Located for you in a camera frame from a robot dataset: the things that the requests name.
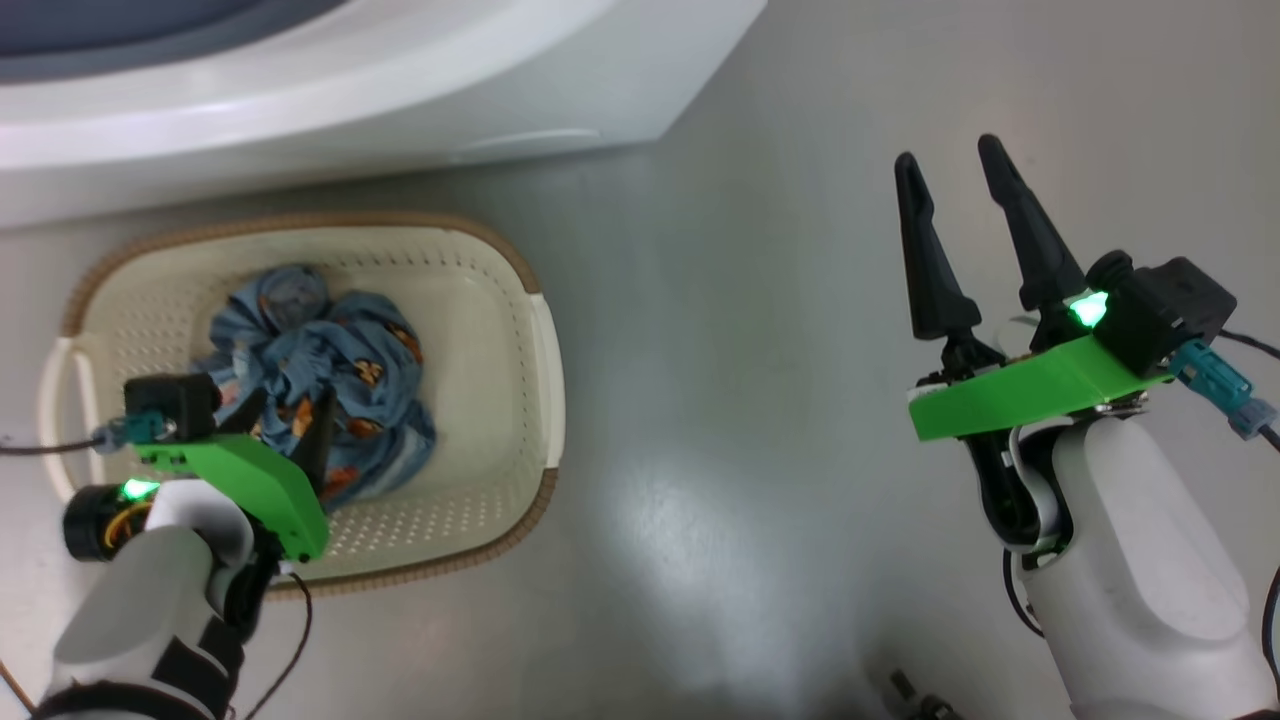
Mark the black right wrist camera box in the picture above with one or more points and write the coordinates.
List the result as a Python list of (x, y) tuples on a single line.
[(1165, 305)]

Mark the white front-load washing machine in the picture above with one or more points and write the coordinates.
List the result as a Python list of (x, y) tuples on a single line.
[(400, 100)]

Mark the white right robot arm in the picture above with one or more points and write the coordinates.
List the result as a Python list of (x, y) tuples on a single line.
[(1130, 560)]

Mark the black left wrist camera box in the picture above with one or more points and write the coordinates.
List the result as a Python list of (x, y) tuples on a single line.
[(170, 400)]

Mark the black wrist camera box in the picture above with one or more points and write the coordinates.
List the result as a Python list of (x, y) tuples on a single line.
[(1165, 305), (170, 400)]

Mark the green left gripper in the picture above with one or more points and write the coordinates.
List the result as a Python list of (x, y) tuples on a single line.
[(260, 480)]

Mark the cream perforated laundry basket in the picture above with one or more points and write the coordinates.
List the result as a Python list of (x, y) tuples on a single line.
[(480, 380)]

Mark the grey rubber door gasket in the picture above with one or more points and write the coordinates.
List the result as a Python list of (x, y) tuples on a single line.
[(120, 25)]

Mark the blue patterned garment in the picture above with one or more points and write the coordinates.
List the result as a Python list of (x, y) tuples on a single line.
[(350, 350)]

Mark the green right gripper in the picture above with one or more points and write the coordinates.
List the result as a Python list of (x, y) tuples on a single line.
[(1020, 395)]

